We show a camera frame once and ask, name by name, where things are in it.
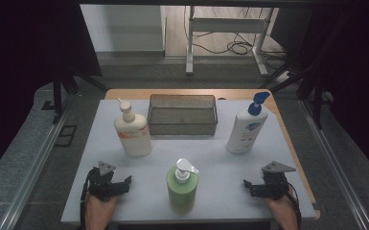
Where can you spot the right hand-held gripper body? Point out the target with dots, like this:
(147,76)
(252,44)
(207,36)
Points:
(274,185)

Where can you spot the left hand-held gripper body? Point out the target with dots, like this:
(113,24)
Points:
(103,187)

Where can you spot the cream pump bottle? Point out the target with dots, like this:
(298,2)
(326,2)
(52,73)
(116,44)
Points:
(134,140)

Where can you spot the white bottle with blue pump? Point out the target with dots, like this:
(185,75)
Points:
(243,134)

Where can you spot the green pump bottle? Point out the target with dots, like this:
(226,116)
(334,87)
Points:
(182,195)

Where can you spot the person's left hand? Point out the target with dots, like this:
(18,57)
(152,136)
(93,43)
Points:
(98,211)

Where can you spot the person's right hand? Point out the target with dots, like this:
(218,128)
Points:
(284,209)

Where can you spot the pale grey table mat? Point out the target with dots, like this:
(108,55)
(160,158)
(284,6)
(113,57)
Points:
(223,179)

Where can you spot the black stand legs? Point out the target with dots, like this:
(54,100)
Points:
(316,102)
(57,96)

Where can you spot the white power strip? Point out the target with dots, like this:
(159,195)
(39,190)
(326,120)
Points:
(284,77)

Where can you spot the dark curtain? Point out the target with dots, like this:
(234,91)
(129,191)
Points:
(361,80)
(22,64)

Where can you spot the white cabinet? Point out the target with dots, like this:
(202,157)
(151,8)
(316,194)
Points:
(124,28)

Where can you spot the aluminium rail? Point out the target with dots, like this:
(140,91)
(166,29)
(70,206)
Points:
(341,172)
(28,185)

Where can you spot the white metal desk frame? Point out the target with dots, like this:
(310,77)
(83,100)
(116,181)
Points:
(226,25)

